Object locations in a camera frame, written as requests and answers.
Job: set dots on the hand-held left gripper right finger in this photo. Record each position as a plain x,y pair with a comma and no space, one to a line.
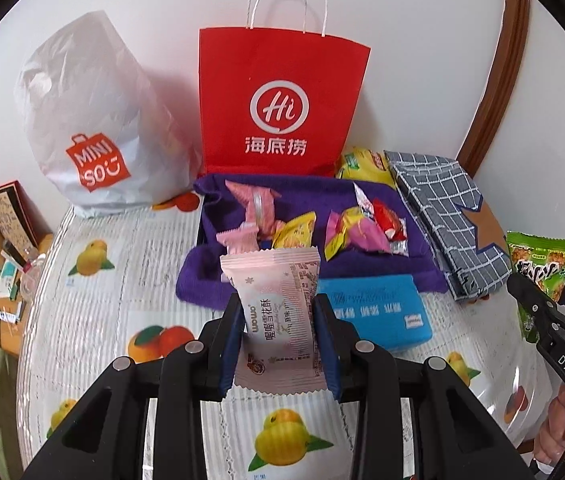
325,350

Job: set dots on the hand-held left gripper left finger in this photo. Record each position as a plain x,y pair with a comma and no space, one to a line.
231,355

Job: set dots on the green snack packet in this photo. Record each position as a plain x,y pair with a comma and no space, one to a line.
542,260

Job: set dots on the pink white wafer packet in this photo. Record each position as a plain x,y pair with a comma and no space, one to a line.
277,310

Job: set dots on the pink round snack packet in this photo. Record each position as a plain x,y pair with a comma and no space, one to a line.
240,237

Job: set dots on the pink yellow snack packet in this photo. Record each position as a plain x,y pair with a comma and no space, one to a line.
362,235

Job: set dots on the red snack packet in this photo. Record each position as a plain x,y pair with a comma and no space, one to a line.
387,220

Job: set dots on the pink cartoon print snack packet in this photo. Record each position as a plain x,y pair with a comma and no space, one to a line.
252,200

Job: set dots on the person's right hand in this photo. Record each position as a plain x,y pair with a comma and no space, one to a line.
555,435

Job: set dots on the blue tissue pack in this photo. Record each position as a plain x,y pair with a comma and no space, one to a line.
377,305

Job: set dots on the purple towel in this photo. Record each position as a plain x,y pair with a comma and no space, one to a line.
362,275

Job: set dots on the grey checked cloth bag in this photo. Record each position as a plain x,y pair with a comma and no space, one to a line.
437,200

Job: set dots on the yellow green snack bag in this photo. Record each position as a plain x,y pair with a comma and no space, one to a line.
365,167

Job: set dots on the clear plastic cup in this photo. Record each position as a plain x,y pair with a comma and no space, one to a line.
32,280

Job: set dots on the wooden bedside table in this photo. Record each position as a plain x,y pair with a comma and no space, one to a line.
10,340

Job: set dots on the green bed sheet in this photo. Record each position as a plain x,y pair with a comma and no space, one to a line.
5,410

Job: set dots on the teal small box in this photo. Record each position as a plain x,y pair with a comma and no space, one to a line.
5,280

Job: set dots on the dark small box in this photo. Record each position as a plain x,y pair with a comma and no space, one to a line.
12,251

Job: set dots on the dark red box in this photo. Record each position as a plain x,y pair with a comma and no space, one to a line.
32,215

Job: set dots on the patterned book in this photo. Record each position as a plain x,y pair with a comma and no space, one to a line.
5,217

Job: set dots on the white plastic bag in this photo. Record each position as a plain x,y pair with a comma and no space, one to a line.
102,110

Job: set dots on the red paper bag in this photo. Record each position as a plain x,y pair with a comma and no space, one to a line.
282,70

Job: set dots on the wooden door frame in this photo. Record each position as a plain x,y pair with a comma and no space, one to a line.
502,70

